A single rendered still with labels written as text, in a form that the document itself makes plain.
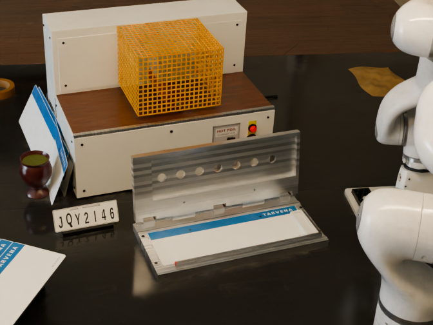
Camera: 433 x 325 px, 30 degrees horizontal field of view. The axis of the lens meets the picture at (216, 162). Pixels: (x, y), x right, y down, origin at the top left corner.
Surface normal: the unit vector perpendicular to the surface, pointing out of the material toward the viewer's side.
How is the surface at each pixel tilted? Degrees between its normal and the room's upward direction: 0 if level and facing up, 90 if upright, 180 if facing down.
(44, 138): 63
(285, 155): 81
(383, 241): 85
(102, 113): 0
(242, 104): 0
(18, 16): 0
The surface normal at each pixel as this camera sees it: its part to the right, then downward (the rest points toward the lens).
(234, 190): 0.36, 0.38
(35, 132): -0.80, -0.23
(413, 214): -0.11, -0.37
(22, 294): 0.05, -0.84
